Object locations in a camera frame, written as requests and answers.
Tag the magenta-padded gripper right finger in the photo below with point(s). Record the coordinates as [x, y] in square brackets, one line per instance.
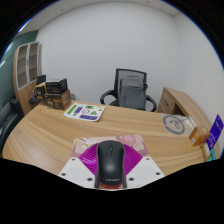
[141, 166]

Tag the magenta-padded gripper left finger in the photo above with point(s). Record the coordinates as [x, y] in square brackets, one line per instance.
[80, 166]

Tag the black computer mouse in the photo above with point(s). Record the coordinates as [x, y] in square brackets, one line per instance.
[111, 163]

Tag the dog print mouse pad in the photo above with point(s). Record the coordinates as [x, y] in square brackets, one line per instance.
[133, 142]

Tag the round logo clear sheet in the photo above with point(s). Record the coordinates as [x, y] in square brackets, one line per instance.
[173, 124]

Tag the green and purple leaflet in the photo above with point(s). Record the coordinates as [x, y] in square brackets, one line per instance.
[84, 112]

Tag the brown cardboard carton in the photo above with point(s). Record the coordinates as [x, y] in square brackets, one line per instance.
[58, 100]

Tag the grey backpack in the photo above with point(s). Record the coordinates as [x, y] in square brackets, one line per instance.
[132, 93]

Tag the wooden side desk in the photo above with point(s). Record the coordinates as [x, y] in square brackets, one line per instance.
[180, 101]

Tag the purple pouch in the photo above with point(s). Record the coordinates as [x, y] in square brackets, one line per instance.
[215, 131]

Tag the black sofa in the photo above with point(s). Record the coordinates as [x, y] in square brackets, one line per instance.
[8, 123]

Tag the small tan and black carton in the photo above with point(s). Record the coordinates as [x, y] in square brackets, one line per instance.
[40, 90]

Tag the black mesh office chair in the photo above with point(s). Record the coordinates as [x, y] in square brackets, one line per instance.
[128, 72]

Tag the small black chair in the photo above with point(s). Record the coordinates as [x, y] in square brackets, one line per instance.
[40, 79]

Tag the wooden shelf unit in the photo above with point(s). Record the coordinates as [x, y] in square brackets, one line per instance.
[25, 76]

